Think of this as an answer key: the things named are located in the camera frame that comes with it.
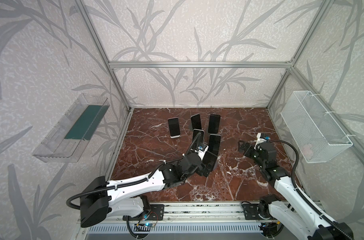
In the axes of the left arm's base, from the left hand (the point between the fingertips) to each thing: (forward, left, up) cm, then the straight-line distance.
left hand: (208, 155), depth 75 cm
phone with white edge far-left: (+23, +20, -8) cm, 32 cm away
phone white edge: (+17, +6, -6) cm, 19 cm away
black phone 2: (+16, -7, -17) cm, 25 cm away
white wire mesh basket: (+2, -45, +17) cm, 48 cm away
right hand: (+11, -21, -2) cm, 24 cm away
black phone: (+30, +6, -9) cm, 32 cm away
